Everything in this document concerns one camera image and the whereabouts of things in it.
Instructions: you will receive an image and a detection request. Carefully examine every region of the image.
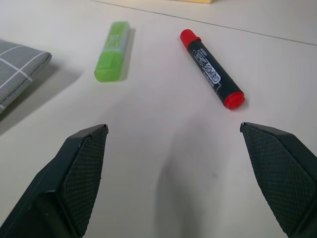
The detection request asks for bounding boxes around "yellow wooden board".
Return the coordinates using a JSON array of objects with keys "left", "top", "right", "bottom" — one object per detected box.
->
[{"left": 170, "top": 0, "right": 218, "bottom": 5}]

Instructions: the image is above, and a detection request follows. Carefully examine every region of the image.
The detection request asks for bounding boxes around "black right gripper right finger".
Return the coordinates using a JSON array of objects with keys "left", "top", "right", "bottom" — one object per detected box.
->
[{"left": 239, "top": 121, "right": 317, "bottom": 238}]

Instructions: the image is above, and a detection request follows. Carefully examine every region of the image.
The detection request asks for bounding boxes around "grey checked fabric pouch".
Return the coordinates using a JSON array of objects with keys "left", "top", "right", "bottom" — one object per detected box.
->
[{"left": 0, "top": 40, "right": 53, "bottom": 115}]

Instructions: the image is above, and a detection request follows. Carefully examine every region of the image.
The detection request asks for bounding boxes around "red and black whiteboard marker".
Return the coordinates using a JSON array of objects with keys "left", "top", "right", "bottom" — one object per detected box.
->
[{"left": 180, "top": 29, "right": 246, "bottom": 110}]

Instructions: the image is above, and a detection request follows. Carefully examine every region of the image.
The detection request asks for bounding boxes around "green highlighter pen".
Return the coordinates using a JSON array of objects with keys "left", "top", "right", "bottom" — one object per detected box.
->
[{"left": 94, "top": 21, "right": 131, "bottom": 83}]

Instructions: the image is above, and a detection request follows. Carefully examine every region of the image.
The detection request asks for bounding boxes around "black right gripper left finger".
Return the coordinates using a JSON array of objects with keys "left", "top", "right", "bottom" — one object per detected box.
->
[{"left": 0, "top": 123, "right": 109, "bottom": 238}]

